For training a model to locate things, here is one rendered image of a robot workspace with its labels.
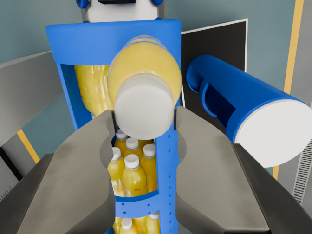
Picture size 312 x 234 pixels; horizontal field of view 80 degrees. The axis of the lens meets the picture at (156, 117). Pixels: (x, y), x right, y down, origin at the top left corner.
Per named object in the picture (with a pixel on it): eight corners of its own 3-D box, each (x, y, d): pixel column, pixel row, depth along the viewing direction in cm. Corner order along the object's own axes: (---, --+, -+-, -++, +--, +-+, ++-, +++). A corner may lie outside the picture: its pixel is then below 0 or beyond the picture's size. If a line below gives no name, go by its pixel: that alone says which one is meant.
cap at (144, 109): (171, 125, 14) (174, 138, 13) (120, 127, 14) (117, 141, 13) (172, 74, 13) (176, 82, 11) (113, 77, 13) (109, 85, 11)
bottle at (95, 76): (74, 49, 43) (91, 121, 51) (83, 52, 37) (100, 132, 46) (104, 46, 46) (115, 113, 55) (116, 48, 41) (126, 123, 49)
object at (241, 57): (191, 175, 212) (194, 185, 198) (170, 32, 143) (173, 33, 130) (237, 166, 210) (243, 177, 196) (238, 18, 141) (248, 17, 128)
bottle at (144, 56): (166, 79, 32) (191, 142, 15) (125, 81, 31) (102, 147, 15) (166, 33, 28) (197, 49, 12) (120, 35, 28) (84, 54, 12)
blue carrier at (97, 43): (114, 220, 93) (107, 295, 68) (69, 23, 53) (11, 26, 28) (171, 213, 95) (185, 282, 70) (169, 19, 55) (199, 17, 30)
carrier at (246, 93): (206, 45, 135) (177, 74, 143) (292, 79, 57) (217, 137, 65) (229, 73, 145) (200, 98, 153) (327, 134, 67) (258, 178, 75)
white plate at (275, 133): (294, 82, 56) (291, 81, 57) (219, 139, 64) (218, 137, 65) (328, 136, 66) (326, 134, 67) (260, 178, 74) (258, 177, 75)
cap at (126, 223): (127, 217, 73) (126, 214, 72) (134, 224, 70) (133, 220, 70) (119, 224, 70) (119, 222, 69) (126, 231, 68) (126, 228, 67)
